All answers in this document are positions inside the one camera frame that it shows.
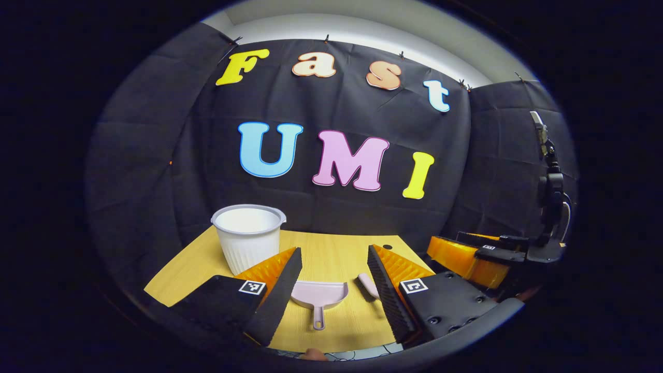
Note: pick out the pale pink plastic dustpan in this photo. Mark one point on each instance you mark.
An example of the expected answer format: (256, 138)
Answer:
(318, 292)

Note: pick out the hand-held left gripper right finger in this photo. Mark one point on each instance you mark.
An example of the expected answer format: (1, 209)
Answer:
(388, 300)

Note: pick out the small pale pink broom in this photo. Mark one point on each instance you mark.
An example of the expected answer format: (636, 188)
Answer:
(369, 285)

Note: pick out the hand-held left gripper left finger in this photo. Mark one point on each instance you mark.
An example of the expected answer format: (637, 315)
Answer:
(277, 300)

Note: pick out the wooden desktop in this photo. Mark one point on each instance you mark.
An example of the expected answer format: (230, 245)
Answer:
(331, 254)

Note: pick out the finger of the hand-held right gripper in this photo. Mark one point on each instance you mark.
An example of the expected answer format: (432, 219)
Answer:
(461, 261)
(492, 238)

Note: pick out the white ribbed garbage bin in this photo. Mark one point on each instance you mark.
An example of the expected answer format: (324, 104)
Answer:
(248, 238)

